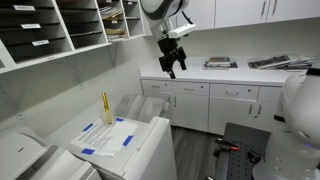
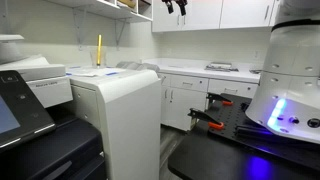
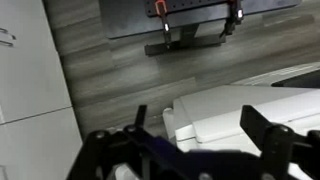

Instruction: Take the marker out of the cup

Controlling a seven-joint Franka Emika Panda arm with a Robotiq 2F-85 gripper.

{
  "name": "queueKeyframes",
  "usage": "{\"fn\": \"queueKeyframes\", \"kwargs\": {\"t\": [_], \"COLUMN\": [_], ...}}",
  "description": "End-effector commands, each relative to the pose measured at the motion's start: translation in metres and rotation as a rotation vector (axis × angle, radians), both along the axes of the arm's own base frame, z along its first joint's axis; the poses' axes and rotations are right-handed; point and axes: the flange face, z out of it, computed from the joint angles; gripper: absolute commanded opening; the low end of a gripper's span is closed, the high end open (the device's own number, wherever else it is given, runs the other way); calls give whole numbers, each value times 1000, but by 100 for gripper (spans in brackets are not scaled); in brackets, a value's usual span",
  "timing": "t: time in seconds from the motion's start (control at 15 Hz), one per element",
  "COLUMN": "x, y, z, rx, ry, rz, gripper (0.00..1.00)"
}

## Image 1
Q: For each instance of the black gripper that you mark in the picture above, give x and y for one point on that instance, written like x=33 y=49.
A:
x=170 y=51

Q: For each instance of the yellow marker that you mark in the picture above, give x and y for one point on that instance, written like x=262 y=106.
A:
x=106 y=103

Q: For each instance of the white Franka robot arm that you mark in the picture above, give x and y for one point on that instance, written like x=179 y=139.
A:
x=300 y=110

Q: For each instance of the stack of dark books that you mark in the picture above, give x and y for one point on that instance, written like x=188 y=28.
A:
x=219 y=63

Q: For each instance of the white counter cabinet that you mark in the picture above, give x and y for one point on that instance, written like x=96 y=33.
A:
x=213 y=100

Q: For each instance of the envelope stack in sorter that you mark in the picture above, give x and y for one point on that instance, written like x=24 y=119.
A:
x=115 y=33

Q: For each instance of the blue tape strip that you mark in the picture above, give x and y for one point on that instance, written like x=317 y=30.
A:
x=127 y=140
x=88 y=151
x=88 y=127
x=120 y=119

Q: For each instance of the paper stack in sorter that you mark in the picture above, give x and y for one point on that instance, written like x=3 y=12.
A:
x=111 y=11

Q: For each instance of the red and black clamp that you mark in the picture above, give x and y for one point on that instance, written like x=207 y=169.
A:
x=228 y=145

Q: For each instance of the pile of magazines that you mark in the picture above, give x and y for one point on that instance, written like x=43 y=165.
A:
x=280 y=62

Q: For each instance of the printed white paper sheet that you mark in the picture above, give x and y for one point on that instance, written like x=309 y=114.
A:
x=100 y=138

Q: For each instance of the black perforated table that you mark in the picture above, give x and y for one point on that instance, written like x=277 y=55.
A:
x=240 y=160

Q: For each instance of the white mail sorter shelf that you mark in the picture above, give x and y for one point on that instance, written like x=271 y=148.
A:
x=66 y=36

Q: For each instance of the white shelf label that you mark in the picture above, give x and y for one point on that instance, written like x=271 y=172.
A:
x=40 y=42
x=24 y=7
x=30 y=26

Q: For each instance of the white printer machine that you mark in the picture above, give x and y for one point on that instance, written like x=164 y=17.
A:
x=30 y=160

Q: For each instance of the white wall cabinets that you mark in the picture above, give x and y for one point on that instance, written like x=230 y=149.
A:
x=240 y=11

